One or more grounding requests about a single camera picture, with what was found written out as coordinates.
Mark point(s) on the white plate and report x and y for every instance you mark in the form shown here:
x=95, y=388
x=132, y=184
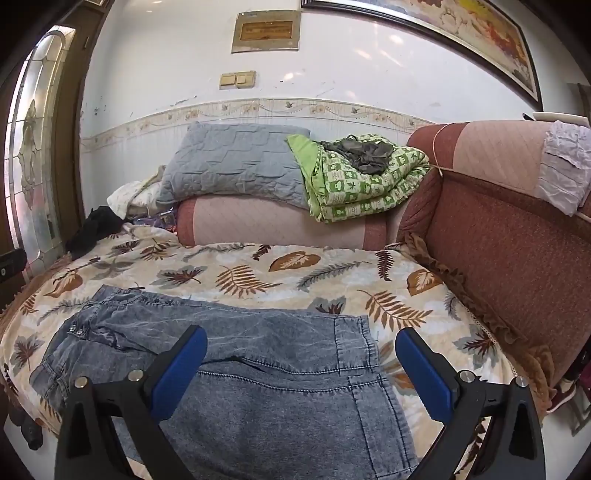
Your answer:
x=558, y=116

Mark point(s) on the gold light switch panel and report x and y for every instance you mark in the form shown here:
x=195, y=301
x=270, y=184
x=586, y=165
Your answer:
x=237, y=80

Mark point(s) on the white lace cloth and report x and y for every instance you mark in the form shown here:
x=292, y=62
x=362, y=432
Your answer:
x=563, y=166

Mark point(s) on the black cloth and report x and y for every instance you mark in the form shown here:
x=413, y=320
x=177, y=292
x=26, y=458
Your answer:
x=94, y=228

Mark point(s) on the gold wall plaque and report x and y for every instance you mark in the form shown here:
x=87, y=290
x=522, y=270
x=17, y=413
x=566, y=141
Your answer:
x=267, y=31

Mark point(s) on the grey-blue denim pants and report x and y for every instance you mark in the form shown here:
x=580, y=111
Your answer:
x=277, y=392

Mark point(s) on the framed wall painting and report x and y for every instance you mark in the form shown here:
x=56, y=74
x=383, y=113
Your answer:
x=461, y=27

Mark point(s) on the cream white cloth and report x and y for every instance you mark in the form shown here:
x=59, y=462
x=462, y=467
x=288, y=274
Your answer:
x=131, y=196

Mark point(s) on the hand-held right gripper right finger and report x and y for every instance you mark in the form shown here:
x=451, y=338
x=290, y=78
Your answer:
x=422, y=374

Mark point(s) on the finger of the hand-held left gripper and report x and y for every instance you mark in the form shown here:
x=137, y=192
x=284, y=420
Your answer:
x=10, y=266

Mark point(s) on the purple wrapper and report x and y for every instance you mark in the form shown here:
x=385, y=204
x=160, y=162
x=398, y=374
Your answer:
x=159, y=220

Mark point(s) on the grey quilted pillow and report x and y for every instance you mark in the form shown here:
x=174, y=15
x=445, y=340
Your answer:
x=231, y=161

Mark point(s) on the leaf print blanket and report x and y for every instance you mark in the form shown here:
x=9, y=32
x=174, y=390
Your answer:
x=286, y=272

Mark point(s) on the stained glass door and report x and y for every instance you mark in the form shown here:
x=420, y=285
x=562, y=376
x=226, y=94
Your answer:
x=41, y=161

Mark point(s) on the green patterned quilt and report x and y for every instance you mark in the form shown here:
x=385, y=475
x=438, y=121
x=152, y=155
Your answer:
x=360, y=194

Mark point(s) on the dark olive cloth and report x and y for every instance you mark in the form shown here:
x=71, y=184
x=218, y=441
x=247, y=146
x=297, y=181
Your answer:
x=360, y=154

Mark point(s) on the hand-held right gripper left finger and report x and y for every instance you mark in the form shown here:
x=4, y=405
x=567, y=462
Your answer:
x=178, y=369

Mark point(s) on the maroon shoe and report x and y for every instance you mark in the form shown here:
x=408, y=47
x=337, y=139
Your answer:
x=564, y=399

